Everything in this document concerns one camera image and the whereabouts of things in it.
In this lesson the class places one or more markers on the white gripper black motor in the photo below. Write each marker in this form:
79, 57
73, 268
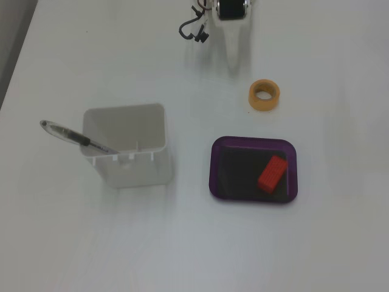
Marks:
232, 22

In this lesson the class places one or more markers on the yellow tape roll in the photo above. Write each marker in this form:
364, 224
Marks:
267, 105

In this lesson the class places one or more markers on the white plastic container box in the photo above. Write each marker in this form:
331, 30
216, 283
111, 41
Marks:
136, 171

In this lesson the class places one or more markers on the purple metal tray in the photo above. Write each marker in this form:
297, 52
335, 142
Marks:
237, 170

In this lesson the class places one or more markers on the red rectangular block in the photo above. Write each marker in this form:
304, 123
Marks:
272, 175

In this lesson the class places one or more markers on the black clear ballpoint pen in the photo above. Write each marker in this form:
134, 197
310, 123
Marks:
60, 130

